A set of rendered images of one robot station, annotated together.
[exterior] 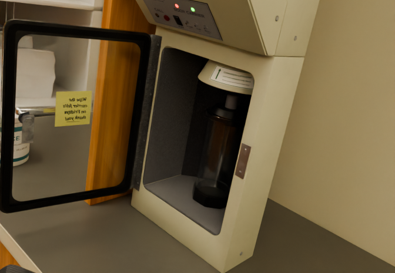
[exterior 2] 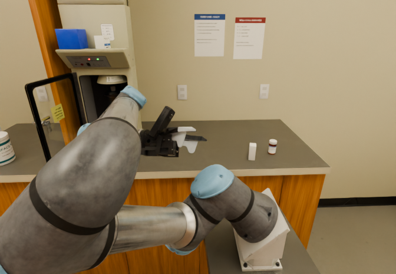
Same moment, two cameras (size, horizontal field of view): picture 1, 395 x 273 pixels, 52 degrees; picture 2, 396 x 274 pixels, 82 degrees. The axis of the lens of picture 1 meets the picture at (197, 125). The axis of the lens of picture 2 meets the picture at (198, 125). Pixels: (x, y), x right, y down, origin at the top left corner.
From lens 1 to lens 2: 0.66 m
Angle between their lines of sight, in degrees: 40
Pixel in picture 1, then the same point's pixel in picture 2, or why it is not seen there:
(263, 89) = (131, 78)
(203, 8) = (103, 58)
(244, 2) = (122, 53)
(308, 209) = (146, 118)
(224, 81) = (112, 81)
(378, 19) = (144, 43)
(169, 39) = (81, 72)
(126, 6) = (54, 63)
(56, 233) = not seen: hidden behind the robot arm
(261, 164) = not seen: hidden behind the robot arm
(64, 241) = not seen: hidden behind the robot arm
